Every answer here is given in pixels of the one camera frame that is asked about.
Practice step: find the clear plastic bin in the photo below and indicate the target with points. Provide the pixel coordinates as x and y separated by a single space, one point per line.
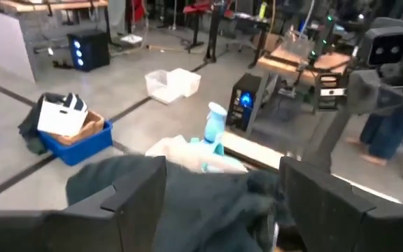
156 85

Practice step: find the white cardboard box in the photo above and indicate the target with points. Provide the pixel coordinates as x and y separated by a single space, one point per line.
61 119

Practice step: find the wooden workbench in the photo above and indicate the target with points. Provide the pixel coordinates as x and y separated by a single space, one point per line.
289 64

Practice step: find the white panel board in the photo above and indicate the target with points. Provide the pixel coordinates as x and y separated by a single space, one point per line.
3 45

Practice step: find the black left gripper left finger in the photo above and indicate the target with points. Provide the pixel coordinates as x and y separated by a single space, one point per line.
135 210

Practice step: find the white cloth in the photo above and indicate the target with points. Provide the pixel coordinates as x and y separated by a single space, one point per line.
180 154

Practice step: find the dark garment on floor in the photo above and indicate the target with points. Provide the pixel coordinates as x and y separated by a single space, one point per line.
30 133

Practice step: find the brown cloth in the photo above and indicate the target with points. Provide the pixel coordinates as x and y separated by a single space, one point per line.
92 127

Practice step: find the light blue spray bottle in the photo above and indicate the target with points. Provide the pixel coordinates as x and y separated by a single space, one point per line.
215 124

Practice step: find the blue plastic bin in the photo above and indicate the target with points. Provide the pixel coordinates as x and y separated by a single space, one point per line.
82 151

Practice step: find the long wooden table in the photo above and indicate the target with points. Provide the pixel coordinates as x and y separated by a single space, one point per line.
51 5

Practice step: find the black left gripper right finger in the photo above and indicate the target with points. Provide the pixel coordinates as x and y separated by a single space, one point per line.
320 206

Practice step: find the white plastic bin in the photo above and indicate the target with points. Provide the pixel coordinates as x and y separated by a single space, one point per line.
185 82

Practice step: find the person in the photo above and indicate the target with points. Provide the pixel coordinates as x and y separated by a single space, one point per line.
383 136

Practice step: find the dark green garment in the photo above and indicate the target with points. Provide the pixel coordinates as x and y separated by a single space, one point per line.
205 210

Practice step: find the clear plastic container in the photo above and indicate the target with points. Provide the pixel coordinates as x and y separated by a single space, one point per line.
297 45

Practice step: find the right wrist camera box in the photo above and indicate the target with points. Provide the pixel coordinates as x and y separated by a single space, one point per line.
387 47

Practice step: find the red topped stand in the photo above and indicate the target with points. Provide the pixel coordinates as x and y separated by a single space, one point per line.
197 21

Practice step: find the black floor stand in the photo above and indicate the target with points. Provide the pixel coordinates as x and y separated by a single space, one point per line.
212 31

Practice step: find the black computer tower three lights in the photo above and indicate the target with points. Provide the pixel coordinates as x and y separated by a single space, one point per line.
89 50

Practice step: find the black computer tower blue fan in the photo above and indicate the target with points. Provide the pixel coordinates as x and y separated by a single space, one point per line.
243 101

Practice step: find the white flat floor item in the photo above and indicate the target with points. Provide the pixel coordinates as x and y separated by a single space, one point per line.
131 39

